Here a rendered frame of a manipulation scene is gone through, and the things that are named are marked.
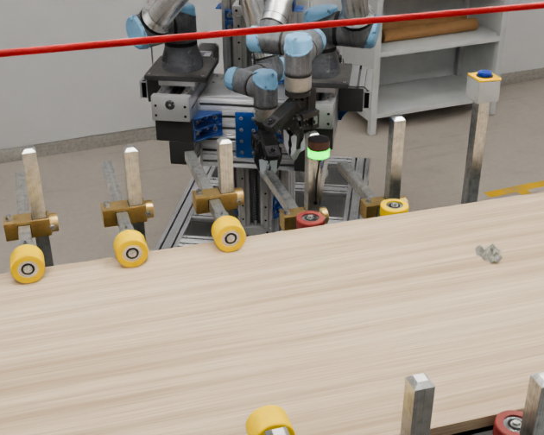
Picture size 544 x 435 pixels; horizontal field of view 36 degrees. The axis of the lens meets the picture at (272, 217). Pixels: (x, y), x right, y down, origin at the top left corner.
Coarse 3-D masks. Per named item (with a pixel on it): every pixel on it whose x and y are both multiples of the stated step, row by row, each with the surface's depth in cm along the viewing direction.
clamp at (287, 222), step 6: (282, 210) 240; (294, 210) 240; (300, 210) 240; (324, 210) 240; (282, 216) 237; (288, 216) 237; (294, 216) 237; (282, 222) 238; (288, 222) 237; (294, 222) 238; (282, 228) 239; (288, 228) 238; (294, 228) 239
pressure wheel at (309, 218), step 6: (300, 216) 229; (306, 216) 230; (312, 216) 228; (318, 216) 230; (324, 216) 230; (300, 222) 226; (306, 222) 226; (312, 222) 226; (318, 222) 226; (324, 222) 228; (300, 228) 227
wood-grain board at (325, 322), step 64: (192, 256) 212; (256, 256) 212; (320, 256) 212; (384, 256) 212; (448, 256) 211; (512, 256) 211; (0, 320) 188; (64, 320) 188; (128, 320) 188; (192, 320) 188; (256, 320) 188; (320, 320) 188; (384, 320) 188; (448, 320) 187; (512, 320) 187; (0, 384) 169; (64, 384) 169; (128, 384) 169; (192, 384) 169; (256, 384) 169; (320, 384) 168; (384, 384) 168; (448, 384) 168; (512, 384) 168
